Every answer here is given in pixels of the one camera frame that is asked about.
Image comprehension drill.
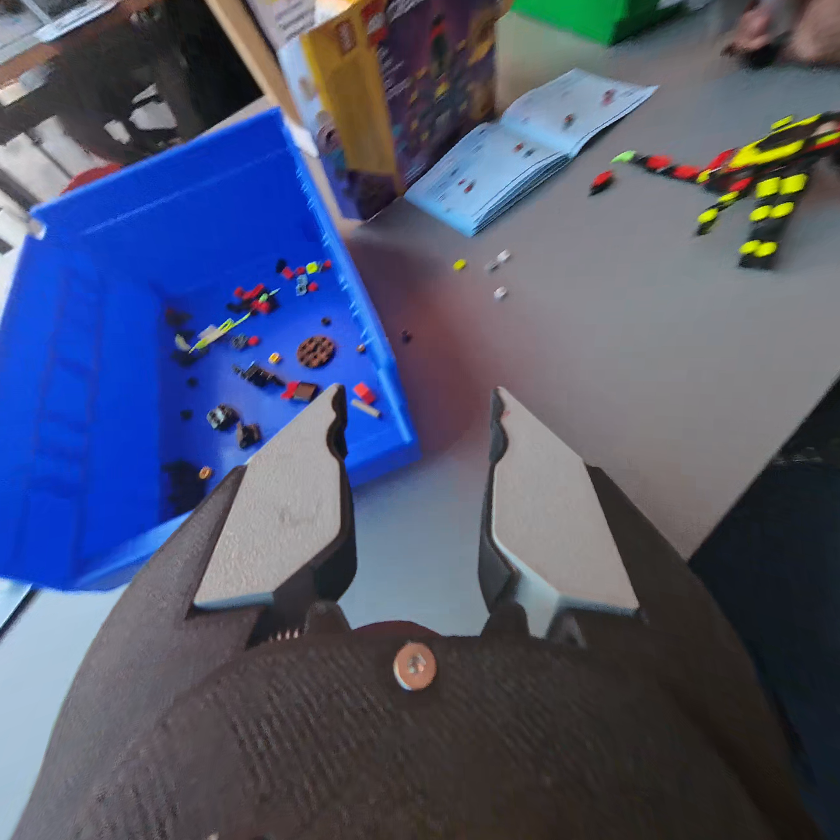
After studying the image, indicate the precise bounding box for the black yellow red lego model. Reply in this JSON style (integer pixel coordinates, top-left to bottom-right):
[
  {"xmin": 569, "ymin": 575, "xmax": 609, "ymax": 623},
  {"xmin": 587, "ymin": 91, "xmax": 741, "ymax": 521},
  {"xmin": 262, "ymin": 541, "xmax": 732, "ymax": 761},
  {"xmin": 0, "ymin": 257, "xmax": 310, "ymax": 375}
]
[{"xmin": 612, "ymin": 112, "xmax": 840, "ymax": 270}]

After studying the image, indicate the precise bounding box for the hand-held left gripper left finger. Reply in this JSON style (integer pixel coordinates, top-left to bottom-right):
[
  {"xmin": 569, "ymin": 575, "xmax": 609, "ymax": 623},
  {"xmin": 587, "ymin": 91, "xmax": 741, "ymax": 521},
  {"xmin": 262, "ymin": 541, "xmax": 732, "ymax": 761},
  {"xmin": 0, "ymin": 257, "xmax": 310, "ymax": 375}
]
[{"xmin": 192, "ymin": 383, "xmax": 359, "ymax": 610}]

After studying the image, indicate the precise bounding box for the blue plastic bin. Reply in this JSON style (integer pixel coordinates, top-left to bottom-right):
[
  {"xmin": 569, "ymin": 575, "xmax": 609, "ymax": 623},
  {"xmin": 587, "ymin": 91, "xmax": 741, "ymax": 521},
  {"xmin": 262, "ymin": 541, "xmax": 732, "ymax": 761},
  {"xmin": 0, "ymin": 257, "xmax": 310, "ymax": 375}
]
[{"xmin": 0, "ymin": 107, "xmax": 422, "ymax": 592}]

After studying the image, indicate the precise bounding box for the open instruction booklet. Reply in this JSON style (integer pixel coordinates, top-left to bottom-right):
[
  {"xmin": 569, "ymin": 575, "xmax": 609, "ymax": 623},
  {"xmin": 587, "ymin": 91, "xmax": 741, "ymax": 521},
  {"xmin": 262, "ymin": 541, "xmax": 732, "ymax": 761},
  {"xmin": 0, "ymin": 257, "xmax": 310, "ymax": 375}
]
[{"xmin": 405, "ymin": 67, "xmax": 659, "ymax": 237}]

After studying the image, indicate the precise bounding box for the person's dark trouser leg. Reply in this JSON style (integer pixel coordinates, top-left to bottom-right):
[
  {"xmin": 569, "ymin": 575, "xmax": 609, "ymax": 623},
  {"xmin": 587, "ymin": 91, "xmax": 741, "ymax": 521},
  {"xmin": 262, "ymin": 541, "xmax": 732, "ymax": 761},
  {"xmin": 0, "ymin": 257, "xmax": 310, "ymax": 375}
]
[{"xmin": 688, "ymin": 387, "xmax": 840, "ymax": 840}]

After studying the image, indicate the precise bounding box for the yellow lego set box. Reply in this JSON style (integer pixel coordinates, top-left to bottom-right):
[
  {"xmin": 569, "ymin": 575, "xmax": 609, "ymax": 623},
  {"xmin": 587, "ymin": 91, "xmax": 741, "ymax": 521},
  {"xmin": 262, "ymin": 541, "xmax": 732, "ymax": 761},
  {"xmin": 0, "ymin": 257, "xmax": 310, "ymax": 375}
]
[{"xmin": 298, "ymin": 0, "xmax": 514, "ymax": 221}]

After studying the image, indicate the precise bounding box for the red round stool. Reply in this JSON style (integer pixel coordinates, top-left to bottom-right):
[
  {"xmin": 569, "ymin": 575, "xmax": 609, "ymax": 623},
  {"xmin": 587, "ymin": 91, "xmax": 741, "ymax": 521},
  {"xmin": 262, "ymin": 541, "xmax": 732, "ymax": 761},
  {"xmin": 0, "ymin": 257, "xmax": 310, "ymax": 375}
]
[{"xmin": 60, "ymin": 164, "xmax": 124, "ymax": 196}]

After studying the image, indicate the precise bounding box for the background office desk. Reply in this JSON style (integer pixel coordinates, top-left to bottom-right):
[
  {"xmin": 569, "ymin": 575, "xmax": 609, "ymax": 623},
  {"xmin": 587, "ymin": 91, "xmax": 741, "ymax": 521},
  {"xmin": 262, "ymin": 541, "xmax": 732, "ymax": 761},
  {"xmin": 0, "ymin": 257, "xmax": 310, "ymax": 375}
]
[{"xmin": 0, "ymin": 0, "xmax": 158, "ymax": 89}]

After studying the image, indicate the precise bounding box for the pile of lego pieces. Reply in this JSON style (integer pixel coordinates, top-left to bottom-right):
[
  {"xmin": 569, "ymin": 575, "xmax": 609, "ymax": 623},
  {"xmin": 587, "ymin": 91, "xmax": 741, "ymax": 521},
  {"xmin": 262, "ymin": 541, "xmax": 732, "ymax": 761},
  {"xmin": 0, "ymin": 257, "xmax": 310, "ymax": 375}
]
[{"xmin": 161, "ymin": 257, "xmax": 383, "ymax": 513}]

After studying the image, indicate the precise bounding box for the printed instruction sheet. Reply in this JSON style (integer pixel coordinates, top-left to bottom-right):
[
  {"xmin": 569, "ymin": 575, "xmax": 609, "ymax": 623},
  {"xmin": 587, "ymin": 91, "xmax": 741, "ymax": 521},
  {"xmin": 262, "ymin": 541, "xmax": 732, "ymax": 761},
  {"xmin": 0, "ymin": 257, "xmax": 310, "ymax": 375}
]
[{"xmin": 249, "ymin": 0, "xmax": 326, "ymax": 158}]

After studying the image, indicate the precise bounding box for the person's right hand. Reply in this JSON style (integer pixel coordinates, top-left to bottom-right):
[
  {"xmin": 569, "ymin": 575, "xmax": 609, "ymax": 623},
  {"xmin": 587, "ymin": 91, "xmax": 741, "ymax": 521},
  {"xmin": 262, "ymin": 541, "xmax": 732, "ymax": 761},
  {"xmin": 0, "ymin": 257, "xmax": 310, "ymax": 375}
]
[{"xmin": 730, "ymin": 0, "xmax": 840, "ymax": 65}]

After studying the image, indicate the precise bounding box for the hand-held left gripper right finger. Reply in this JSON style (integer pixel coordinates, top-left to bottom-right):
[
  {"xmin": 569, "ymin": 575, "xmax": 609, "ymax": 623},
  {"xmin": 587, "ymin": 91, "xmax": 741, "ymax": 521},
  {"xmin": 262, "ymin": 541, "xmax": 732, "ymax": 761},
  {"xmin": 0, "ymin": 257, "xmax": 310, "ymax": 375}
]
[{"xmin": 477, "ymin": 386, "xmax": 642, "ymax": 639}]

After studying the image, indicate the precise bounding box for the black office chair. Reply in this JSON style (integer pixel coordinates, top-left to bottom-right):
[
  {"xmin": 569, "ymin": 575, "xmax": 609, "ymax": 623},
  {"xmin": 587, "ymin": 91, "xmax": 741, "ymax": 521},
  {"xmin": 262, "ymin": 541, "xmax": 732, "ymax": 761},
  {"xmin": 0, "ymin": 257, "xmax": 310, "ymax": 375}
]
[{"xmin": 62, "ymin": 7, "xmax": 263, "ymax": 165}]

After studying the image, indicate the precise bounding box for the green plastic bin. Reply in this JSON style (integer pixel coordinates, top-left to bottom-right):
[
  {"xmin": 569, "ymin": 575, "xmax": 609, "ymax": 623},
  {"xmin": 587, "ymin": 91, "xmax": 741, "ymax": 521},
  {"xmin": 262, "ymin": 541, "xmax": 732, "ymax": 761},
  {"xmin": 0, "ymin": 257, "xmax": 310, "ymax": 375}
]
[{"xmin": 511, "ymin": 0, "xmax": 686, "ymax": 47}]

